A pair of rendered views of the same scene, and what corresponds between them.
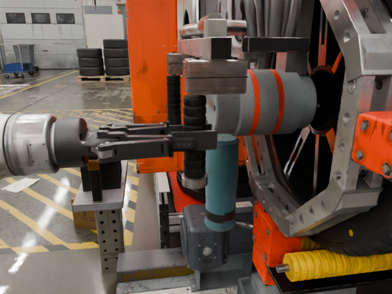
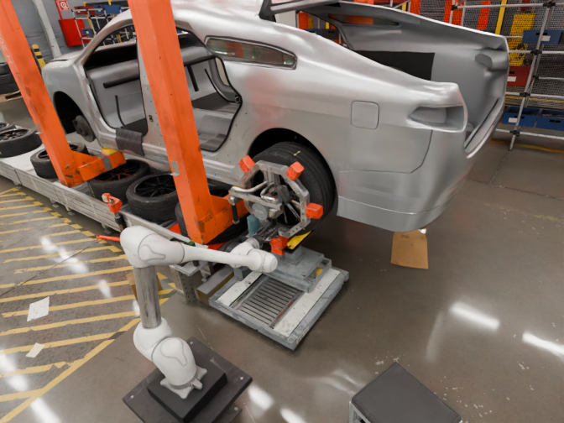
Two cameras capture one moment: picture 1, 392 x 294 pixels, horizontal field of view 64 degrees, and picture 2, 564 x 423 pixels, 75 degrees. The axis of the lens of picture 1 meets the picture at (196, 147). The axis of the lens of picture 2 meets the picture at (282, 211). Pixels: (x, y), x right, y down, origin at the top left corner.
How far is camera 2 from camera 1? 1.98 m
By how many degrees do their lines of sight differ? 41
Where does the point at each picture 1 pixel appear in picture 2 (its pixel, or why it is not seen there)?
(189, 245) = not seen: hidden behind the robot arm
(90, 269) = (180, 307)
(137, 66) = (195, 200)
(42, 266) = not seen: hidden behind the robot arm
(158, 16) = (199, 175)
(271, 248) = (282, 243)
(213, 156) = (253, 224)
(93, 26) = not seen: outside the picture
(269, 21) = (285, 195)
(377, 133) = (310, 211)
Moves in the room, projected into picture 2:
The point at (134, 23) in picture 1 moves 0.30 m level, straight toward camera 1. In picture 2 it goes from (191, 183) to (225, 193)
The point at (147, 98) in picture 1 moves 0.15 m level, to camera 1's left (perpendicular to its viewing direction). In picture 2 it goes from (201, 211) to (183, 221)
